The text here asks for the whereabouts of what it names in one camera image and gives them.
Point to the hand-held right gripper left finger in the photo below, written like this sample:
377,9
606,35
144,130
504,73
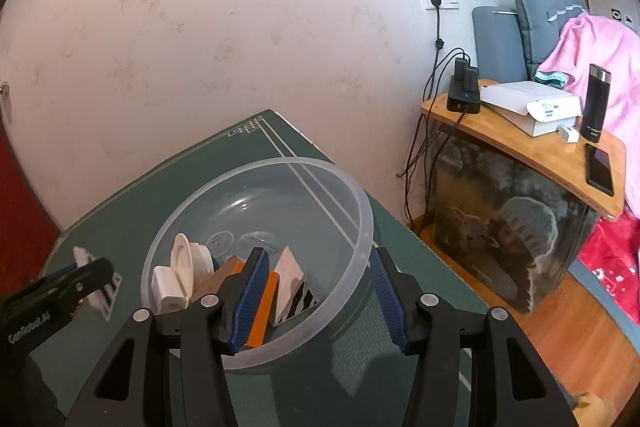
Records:
250,302

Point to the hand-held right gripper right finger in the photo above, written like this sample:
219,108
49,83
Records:
392,302

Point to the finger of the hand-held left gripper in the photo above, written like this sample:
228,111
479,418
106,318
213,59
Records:
62,273
82,282

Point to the plain orange block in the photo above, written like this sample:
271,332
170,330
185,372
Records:
262,312

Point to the brown wooden block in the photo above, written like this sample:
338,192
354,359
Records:
225,277

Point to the striped white triangular block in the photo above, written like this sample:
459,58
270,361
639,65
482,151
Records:
290,277

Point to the white round lid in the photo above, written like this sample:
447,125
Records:
182,264

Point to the clear plastic bowl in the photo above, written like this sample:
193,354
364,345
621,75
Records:
280,192

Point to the person's left forearm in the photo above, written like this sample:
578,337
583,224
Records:
25,399

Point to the red quilted blanket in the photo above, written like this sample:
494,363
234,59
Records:
20,207

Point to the green table mat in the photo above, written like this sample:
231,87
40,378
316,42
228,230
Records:
150,187

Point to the printed photo panel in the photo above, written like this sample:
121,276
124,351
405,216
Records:
480,187

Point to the bamboo side table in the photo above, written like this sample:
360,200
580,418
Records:
540,157

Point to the black charging dock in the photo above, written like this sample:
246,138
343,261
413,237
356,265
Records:
462,99

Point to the red floral blanket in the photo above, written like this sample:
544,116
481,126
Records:
612,267

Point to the tan fuzzy object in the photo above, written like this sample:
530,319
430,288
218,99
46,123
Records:
595,409

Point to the white cardboard box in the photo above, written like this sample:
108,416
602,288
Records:
520,99

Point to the small white adapter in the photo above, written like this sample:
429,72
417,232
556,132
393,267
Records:
570,134

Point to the black smartphone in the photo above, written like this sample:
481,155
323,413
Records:
599,169

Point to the teal cloth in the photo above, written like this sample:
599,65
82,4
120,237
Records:
552,78

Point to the flat grey cushion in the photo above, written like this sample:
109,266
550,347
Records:
497,47

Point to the black thermos bottle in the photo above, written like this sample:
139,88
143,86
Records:
595,107

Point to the quilted grey cushion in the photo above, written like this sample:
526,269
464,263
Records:
537,7

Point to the pink blanket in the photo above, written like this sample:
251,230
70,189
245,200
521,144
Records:
615,57

